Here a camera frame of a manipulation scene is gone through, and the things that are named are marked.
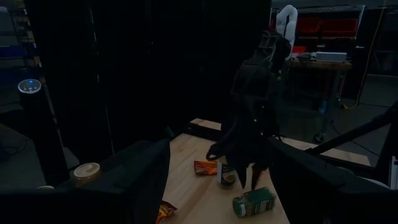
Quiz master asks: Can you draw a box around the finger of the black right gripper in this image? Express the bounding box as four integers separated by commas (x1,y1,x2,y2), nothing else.
250,163,266,192
236,161,250,190

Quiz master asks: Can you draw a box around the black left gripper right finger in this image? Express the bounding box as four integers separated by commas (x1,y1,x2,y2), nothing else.
268,136,398,224

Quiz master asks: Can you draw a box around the dark can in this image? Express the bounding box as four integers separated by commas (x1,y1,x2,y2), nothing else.
216,156,238,190

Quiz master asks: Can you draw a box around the yellow hanging cable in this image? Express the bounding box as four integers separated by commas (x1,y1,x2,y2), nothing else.
343,0,388,110

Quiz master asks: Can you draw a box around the orange spice packet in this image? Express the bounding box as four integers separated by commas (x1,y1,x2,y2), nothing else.
193,159,219,176
155,200,178,224

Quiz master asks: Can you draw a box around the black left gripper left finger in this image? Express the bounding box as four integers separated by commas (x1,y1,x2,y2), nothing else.
0,138,172,224

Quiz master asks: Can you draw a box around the wooden workbench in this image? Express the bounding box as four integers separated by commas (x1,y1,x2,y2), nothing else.
286,58,353,103

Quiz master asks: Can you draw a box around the green-lid spice jar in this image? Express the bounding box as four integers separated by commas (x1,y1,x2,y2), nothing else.
232,186,277,219

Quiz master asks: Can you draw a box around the black diagonal frame strut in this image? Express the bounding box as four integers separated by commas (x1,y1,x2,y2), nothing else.
305,105,398,157

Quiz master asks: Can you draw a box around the red storage bin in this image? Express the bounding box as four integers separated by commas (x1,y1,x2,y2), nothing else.
322,17,360,39
296,17,323,35

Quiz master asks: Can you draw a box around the white flat box device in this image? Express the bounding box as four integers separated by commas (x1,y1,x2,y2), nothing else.
315,50,348,63

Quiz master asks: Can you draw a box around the black tower air purifier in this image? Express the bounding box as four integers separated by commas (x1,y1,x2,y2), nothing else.
17,78,71,188

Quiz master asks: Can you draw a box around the metal wire shelf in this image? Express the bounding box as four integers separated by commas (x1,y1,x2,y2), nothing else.
269,4,366,41

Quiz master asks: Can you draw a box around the black curtain partition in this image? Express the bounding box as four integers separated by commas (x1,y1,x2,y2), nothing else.
24,0,273,151

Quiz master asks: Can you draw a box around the dark storage shelf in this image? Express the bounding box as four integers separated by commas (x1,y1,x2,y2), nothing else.
0,0,42,70

